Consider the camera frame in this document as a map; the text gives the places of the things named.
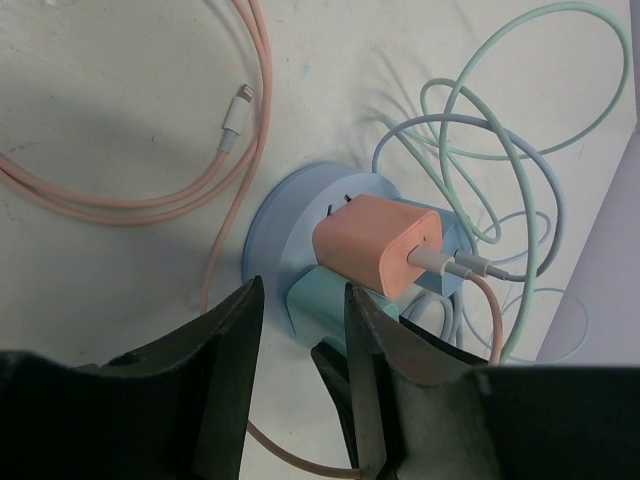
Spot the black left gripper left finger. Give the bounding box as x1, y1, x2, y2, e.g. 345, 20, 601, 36
1, 278, 264, 479

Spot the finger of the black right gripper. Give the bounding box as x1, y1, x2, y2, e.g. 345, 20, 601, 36
311, 342, 359, 468

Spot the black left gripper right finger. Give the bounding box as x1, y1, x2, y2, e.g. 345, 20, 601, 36
345, 285, 639, 479

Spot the teal charger plug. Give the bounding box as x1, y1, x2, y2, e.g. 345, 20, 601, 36
285, 265, 401, 354

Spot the orange pink charger plug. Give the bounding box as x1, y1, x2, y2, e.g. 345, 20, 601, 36
312, 194, 443, 299

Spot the round blue power strip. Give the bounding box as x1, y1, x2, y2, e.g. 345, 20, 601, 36
241, 161, 406, 321

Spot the blue charger plug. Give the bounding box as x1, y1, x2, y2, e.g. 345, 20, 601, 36
395, 197, 472, 297

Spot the light blue charger cable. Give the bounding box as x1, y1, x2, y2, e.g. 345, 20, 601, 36
370, 113, 591, 364

